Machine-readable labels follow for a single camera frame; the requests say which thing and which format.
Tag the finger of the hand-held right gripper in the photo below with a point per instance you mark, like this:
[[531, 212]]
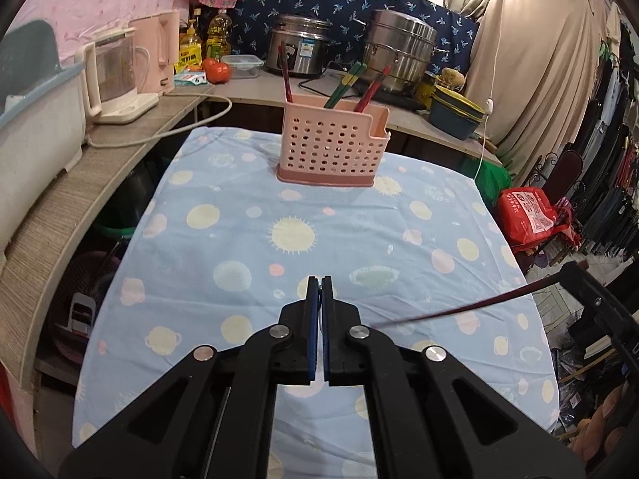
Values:
[[581, 282]]

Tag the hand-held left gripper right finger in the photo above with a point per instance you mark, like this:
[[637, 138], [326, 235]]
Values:
[[327, 329]]

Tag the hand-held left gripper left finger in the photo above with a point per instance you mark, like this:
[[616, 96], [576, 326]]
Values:
[[313, 329]]

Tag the maroon chopstick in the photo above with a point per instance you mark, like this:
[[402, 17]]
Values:
[[479, 305], [291, 86]]

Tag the pink perforated utensil basket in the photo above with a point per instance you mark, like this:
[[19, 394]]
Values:
[[324, 149]]

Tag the bright red chopstick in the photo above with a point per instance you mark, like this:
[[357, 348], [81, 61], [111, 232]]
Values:
[[366, 102], [374, 85]]

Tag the green chopstick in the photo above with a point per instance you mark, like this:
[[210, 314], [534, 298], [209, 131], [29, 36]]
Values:
[[342, 85]]

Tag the red shopping bag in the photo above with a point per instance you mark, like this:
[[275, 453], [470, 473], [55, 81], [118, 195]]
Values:
[[529, 217]]

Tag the dark metal chair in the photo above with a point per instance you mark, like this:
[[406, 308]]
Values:
[[561, 172]]

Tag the rack of hanging clothes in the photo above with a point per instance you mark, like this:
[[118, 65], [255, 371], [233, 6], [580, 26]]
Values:
[[611, 159]]

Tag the blue planet print tablecloth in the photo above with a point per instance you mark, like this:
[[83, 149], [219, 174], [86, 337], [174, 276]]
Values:
[[224, 239]]

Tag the green plastic bag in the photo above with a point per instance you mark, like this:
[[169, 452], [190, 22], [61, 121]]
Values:
[[489, 179]]

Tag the stack of blue bowls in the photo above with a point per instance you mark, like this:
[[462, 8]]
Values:
[[457, 114]]

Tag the beige curtain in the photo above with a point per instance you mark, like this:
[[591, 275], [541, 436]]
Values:
[[529, 60]]

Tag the black induction cooktop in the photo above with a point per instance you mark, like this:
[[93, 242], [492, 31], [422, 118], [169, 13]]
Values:
[[399, 101]]

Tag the brown loofah sponge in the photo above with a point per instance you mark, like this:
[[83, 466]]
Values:
[[452, 79]]

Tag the clear food container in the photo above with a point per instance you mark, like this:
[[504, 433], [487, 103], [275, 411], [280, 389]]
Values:
[[242, 66]]

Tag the red tomato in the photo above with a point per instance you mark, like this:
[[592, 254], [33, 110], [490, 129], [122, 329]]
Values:
[[216, 71]]

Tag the blue green packet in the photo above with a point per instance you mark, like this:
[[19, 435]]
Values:
[[190, 79]]

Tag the steel rice cooker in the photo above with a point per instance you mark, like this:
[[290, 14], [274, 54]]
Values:
[[299, 47]]

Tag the steel steamer pot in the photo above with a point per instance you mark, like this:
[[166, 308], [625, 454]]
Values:
[[399, 55]]

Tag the grey wooden counter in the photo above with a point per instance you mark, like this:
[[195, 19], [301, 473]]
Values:
[[50, 199]]

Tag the yellow label seasoning bottle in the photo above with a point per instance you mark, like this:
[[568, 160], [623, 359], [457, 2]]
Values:
[[190, 52]]

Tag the cooking oil bottle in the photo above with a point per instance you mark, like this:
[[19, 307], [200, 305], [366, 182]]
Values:
[[218, 35]]

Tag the glass kettle white base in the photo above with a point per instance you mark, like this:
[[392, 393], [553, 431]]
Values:
[[117, 80]]

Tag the pink electric kettle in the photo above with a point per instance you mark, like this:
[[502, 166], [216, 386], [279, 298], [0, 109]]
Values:
[[159, 50]]

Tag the navy floral cloth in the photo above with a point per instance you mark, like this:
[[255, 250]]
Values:
[[349, 0]]

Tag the white plastic tub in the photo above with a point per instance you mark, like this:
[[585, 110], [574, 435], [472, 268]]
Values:
[[35, 149]]

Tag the dark sauce bottle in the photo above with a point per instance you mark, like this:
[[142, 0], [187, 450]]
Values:
[[196, 17]]

